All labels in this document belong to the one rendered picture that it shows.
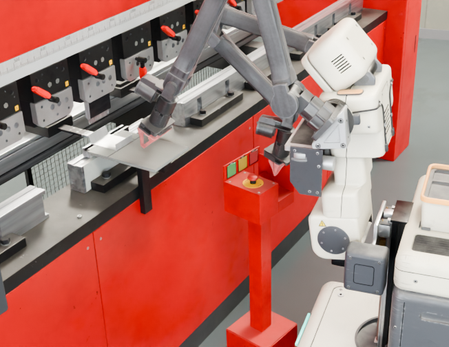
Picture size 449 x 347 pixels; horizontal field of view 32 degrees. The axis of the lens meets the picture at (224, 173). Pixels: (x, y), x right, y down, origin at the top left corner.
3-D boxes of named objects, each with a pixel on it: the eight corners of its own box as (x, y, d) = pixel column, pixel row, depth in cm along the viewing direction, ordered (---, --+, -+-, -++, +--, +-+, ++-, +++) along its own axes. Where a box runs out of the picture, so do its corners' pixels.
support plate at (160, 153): (155, 173, 231) (155, 169, 230) (87, 153, 243) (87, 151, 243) (189, 149, 244) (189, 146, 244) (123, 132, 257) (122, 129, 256)
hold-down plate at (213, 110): (202, 127, 286) (202, 120, 285) (189, 124, 289) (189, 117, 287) (243, 99, 308) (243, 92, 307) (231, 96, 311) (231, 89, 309)
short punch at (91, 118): (91, 125, 243) (87, 97, 238) (86, 124, 244) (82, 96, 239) (111, 113, 250) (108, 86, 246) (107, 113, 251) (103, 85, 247)
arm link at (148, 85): (177, 87, 220) (189, 76, 227) (143, 65, 221) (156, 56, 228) (161, 118, 227) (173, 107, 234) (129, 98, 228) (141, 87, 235)
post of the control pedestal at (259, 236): (262, 332, 298) (260, 212, 272) (250, 326, 301) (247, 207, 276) (271, 324, 302) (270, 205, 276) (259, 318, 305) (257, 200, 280)
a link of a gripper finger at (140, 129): (129, 143, 238) (139, 122, 232) (143, 133, 243) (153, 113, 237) (146, 156, 237) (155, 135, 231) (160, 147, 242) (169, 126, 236)
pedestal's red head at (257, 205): (259, 225, 265) (259, 179, 256) (224, 211, 274) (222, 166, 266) (294, 202, 278) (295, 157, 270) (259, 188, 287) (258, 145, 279)
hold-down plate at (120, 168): (104, 193, 244) (102, 185, 243) (91, 189, 247) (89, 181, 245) (160, 155, 266) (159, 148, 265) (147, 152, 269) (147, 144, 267)
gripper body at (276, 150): (273, 146, 272) (277, 129, 268) (297, 160, 268) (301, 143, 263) (262, 153, 268) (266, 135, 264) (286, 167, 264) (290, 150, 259)
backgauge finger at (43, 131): (83, 147, 249) (82, 133, 246) (25, 131, 261) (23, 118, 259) (107, 133, 257) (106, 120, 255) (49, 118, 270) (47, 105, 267)
